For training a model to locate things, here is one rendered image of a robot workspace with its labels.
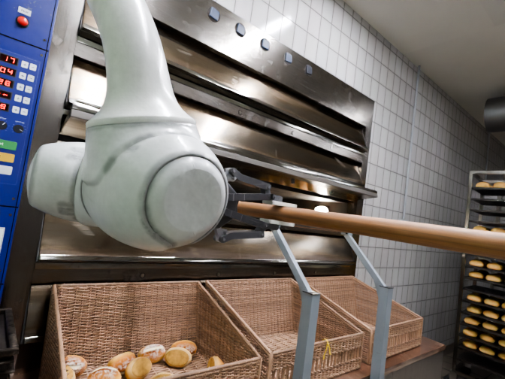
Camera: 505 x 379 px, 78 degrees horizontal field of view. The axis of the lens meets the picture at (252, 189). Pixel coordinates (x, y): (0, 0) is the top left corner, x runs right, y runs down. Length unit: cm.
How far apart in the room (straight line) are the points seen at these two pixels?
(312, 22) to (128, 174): 192
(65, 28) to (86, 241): 73
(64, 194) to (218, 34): 130
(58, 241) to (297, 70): 143
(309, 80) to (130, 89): 171
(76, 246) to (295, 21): 156
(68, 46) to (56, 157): 94
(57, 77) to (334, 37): 159
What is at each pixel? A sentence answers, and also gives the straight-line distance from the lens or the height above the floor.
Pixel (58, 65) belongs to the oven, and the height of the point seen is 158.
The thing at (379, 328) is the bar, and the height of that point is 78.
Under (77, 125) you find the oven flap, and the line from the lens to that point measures 118.
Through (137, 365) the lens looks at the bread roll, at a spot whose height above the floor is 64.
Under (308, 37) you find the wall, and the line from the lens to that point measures 204.
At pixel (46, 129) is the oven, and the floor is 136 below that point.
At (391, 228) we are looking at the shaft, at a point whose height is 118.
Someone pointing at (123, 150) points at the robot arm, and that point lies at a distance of 27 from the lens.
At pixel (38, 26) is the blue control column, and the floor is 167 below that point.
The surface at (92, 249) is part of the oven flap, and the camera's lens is 128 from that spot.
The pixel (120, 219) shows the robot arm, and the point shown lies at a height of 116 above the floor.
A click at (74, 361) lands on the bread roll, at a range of 124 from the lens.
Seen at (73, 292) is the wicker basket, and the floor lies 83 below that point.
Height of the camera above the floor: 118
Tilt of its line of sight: 4 degrees up
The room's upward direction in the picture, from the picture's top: 8 degrees clockwise
